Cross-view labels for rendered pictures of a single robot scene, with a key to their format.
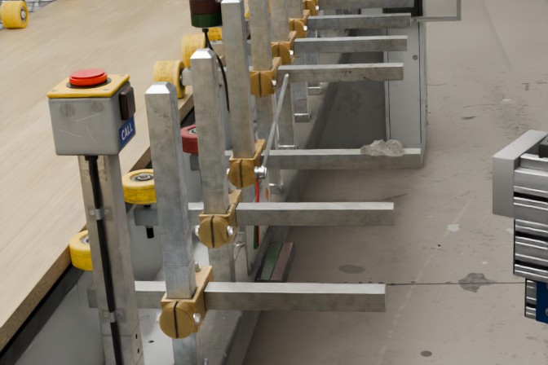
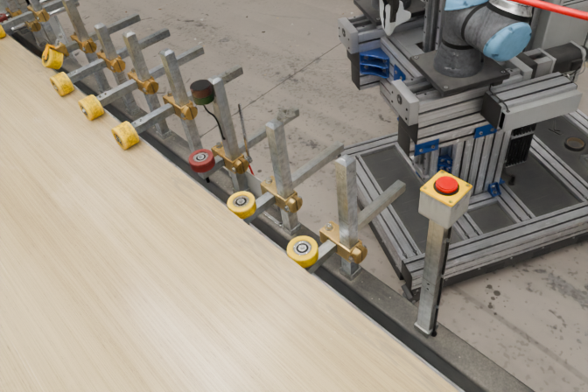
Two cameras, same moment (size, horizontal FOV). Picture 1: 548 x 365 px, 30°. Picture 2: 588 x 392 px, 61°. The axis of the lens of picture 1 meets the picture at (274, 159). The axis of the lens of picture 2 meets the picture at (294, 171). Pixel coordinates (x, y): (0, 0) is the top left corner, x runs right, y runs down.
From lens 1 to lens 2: 1.27 m
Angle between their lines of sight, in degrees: 47
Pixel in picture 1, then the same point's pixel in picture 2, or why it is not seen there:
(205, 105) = (282, 148)
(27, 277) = (318, 290)
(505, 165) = (416, 104)
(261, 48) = (182, 93)
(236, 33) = (223, 97)
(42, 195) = (212, 247)
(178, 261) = (354, 229)
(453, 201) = not seen: hidden behind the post
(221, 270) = (293, 218)
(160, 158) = (350, 192)
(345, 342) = not seen: hidden behind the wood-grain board
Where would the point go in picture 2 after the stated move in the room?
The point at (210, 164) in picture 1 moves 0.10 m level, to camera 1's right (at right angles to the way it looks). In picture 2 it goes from (286, 174) to (306, 154)
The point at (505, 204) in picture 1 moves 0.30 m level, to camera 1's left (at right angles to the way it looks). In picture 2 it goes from (414, 120) to (366, 177)
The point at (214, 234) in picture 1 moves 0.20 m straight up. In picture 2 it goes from (297, 205) to (290, 154)
